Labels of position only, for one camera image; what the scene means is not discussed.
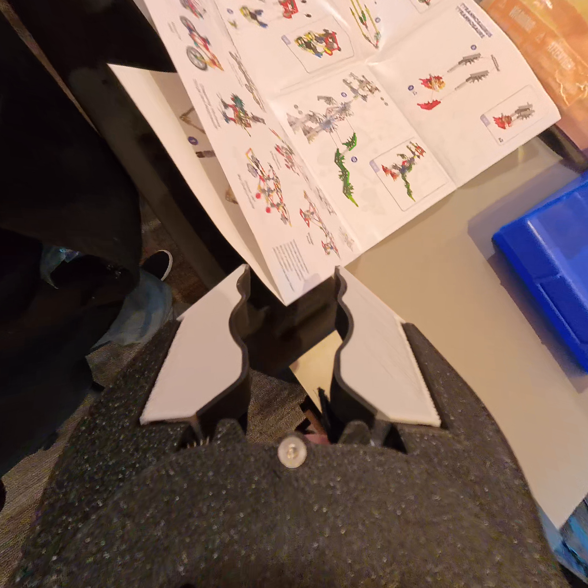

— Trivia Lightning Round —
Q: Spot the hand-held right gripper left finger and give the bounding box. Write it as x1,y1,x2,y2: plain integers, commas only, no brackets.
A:
139,264,252,425

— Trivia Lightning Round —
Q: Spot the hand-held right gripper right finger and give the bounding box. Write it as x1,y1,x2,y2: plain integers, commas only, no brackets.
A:
330,266,443,428

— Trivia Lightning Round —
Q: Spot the toy instruction booklet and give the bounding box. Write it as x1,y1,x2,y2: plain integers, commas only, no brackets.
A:
108,0,562,307

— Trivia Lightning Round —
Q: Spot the toy building set bag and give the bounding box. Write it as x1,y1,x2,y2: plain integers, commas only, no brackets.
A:
480,0,588,152

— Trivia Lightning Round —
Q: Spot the person's jeans leg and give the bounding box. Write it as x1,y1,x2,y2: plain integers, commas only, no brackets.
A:
41,246,175,354

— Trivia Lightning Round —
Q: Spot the person's black shoe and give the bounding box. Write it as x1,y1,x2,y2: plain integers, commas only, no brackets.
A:
141,249,174,282

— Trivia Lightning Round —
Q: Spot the blue plastic bin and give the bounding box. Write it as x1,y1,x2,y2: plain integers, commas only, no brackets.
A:
492,172,588,374

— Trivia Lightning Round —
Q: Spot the person's black-clothed torso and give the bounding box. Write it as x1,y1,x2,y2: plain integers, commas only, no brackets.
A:
0,0,144,478

